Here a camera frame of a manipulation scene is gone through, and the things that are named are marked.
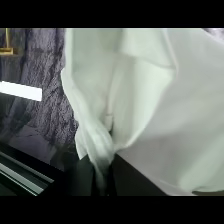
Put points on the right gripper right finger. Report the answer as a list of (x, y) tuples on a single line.
[(133, 181)]

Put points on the white garment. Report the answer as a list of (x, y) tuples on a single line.
[(150, 100)]

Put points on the silver frame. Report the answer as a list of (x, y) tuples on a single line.
[(20, 176)]

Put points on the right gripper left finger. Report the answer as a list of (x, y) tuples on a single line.
[(83, 180)]

